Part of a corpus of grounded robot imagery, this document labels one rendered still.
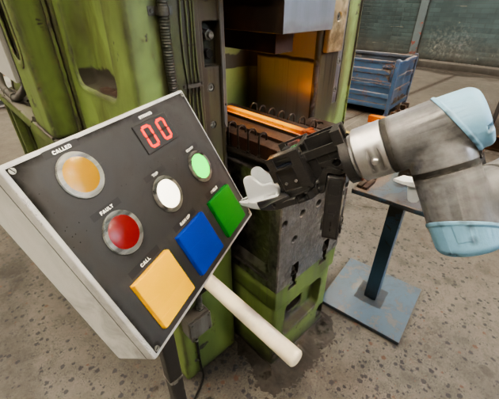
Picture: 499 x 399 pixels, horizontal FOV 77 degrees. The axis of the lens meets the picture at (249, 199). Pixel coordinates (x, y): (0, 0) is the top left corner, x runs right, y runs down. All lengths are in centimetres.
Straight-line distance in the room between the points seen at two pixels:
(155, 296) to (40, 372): 135
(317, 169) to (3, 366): 165
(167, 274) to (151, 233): 6
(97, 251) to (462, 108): 44
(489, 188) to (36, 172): 51
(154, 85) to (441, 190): 60
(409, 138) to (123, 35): 57
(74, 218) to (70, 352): 139
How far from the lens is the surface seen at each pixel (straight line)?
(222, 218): 56
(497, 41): 846
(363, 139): 44
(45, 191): 40
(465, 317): 199
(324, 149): 46
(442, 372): 173
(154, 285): 44
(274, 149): 91
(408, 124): 43
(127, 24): 75
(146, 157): 49
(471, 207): 44
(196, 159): 56
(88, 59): 112
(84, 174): 42
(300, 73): 125
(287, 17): 83
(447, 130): 43
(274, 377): 152
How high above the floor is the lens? 134
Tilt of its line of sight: 32 degrees down
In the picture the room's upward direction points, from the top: straight up
